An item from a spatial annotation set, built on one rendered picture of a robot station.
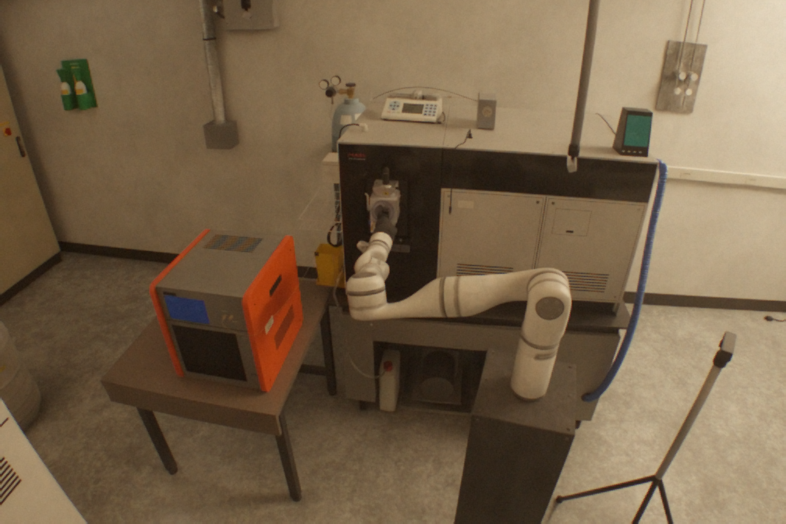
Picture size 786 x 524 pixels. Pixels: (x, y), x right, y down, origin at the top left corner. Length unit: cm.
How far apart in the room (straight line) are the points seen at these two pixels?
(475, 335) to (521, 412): 94
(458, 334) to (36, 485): 160
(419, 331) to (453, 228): 50
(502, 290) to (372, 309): 30
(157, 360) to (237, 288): 61
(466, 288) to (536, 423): 36
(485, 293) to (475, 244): 86
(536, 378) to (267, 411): 94
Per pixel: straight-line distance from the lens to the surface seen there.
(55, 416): 310
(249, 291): 150
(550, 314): 101
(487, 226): 184
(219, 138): 318
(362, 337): 214
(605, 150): 188
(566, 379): 127
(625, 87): 297
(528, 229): 186
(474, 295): 102
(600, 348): 218
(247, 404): 173
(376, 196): 176
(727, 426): 303
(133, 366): 202
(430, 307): 104
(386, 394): 247
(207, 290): 155
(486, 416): 114
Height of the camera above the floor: 197
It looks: 28 degrees down
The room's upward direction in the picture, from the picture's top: straight up
